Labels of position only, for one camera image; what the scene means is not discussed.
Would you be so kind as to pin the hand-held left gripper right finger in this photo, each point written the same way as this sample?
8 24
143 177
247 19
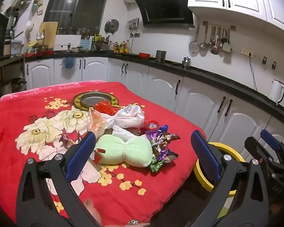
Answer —
204 153

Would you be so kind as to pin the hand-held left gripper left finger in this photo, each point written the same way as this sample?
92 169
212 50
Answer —
81 153

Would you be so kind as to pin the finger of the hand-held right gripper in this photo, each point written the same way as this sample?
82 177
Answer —
271 139
256 149

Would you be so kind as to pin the yellow trash bin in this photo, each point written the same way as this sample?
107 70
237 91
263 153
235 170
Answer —
201 170

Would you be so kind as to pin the red plastic bag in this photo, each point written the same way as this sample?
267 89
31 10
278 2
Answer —
105 106

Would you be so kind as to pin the person's left hand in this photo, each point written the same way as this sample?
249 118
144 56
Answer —
92 211

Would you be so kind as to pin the purple and brown wrapper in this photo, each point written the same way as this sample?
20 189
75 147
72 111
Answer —
68 141

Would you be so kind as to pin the small red wrapper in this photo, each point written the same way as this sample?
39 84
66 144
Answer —
99 156

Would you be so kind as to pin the orange and white plastic bag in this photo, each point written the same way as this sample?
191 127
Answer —
97 121

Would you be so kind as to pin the light green towel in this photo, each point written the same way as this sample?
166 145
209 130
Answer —
127 151

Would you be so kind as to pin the blue candy wrapper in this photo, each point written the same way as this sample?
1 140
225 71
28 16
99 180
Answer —
163 128

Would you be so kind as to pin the white electric kettle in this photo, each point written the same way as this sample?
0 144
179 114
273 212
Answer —
275 91

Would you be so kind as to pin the small white plastic bag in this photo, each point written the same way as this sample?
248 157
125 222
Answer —
126 133

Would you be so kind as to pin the purple shiny wrapper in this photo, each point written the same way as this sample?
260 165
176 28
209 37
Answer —
156 139

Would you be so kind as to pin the gold-rimmed round tray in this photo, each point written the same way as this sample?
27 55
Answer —
94 99

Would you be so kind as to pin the red floral blanket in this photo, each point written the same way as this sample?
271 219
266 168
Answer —
37 99

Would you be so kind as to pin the black countertop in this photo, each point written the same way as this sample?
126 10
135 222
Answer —
203 74

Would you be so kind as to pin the white lower cabinets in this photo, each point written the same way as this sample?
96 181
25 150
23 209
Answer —
161 82

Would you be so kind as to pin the white power outlet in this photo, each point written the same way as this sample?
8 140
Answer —
247 52

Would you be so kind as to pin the blue hanging pouch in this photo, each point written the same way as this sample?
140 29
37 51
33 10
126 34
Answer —
68 62

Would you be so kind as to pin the steel teapot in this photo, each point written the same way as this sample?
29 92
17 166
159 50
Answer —
186 62

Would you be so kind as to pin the white spatula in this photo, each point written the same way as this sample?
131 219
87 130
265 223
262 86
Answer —
227 47

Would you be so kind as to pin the dark ladle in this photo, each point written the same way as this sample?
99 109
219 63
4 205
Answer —
214 50

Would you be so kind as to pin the metal canister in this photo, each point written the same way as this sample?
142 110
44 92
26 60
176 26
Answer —
161 56

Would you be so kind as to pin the steel ladle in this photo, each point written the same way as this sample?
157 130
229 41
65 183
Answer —
203 45

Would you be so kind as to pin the blue basket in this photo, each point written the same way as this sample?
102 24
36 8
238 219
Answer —
86 45

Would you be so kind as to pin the steel spoon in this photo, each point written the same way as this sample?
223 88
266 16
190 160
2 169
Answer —
211 43

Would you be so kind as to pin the row of condiment bottles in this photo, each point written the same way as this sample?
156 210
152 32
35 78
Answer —
123 47

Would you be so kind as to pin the red bowl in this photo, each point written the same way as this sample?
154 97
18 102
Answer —
144 55

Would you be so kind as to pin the wooden cutting board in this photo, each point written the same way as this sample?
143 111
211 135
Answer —
49 34

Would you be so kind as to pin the hanging steel pot lid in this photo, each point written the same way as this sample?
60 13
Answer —
111 26

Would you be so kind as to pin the blender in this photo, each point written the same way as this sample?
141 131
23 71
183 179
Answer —
11 28

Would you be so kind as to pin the dark window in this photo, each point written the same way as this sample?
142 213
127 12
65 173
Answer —
73 4

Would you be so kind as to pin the black range hood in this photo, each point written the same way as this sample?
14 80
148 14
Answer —
165 7

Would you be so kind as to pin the hanging steel bowl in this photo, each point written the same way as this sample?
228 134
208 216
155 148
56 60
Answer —
24 0

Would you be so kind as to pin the black wall hook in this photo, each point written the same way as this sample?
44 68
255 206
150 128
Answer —
264 61
274 65

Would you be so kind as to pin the utensil rail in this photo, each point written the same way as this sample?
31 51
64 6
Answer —
219 24

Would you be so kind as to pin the wall utensil holder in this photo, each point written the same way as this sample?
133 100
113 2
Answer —
133 24

